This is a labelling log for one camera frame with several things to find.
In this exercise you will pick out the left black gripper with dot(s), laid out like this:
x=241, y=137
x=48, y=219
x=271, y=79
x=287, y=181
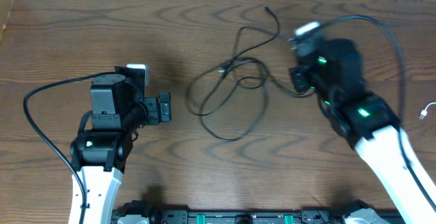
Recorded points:
x=154, y=115

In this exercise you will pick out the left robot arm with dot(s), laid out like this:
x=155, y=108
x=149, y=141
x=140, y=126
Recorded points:
x=105, y=139

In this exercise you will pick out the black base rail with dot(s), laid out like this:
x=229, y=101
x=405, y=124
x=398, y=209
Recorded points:
x=353, y=212

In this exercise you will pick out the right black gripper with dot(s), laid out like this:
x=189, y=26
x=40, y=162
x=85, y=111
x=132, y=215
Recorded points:
x=296, y=74

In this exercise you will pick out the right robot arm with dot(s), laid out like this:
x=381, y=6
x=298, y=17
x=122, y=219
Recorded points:
x=333, y=68

